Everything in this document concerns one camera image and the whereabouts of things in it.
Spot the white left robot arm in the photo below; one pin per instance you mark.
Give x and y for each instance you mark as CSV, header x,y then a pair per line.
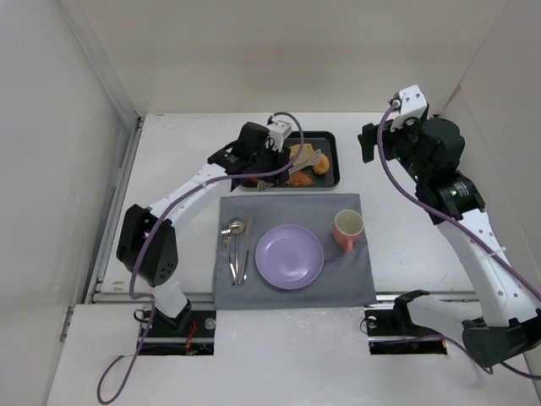
x,y
148,246

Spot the metal serving tongs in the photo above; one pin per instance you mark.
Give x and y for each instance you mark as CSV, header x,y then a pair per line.
x,y
262,185

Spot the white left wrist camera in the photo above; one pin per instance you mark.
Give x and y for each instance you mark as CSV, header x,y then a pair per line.
x,y
278,132

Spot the purple plate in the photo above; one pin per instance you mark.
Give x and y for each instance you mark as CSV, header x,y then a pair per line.
x,y
289,257

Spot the grey cloth placemat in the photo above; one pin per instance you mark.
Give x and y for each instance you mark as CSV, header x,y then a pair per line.
x,y
346,279

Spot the sliced seeded bread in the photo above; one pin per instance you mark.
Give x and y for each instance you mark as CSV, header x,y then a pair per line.
x,y
304,153

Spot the small oval brown bread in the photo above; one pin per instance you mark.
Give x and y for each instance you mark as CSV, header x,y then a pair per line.
x,y
298,179

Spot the metal spoon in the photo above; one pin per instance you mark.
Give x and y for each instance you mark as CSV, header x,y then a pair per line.
x,y
237,227

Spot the aluminium frame rail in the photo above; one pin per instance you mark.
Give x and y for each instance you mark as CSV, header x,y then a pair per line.
x,y
125,111

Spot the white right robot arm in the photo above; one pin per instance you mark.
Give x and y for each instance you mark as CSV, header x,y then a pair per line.
x,y
508,324

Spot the pink mug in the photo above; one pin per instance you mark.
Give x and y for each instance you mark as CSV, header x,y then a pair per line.
x,y
347,227

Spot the small round bun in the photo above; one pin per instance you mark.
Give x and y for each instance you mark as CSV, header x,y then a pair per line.
x,y
322,166

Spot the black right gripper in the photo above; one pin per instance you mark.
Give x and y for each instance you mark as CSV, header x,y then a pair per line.
x,y
368,140

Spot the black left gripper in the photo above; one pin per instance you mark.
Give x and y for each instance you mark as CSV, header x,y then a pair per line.
x,y
278,156

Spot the dark baking tray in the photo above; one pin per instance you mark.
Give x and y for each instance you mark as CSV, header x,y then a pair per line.
x,y
326,142

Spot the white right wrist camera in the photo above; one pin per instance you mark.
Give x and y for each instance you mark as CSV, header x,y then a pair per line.
x,y
410,102

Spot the metal fork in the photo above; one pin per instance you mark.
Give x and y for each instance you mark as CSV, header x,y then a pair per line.
x,y
226,237

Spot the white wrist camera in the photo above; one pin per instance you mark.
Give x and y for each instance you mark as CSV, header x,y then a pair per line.
x,y
410,102
278,132

